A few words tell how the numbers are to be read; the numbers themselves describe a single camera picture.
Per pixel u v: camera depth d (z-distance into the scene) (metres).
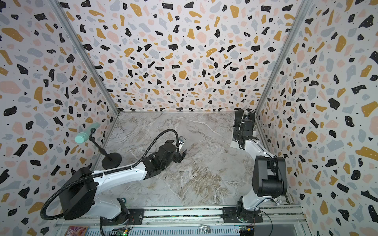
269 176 0.47
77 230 0.68
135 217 0.73
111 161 0.92
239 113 1.13
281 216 0.76
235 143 1.00
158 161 0.63
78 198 0.41
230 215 0.74
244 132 0.73
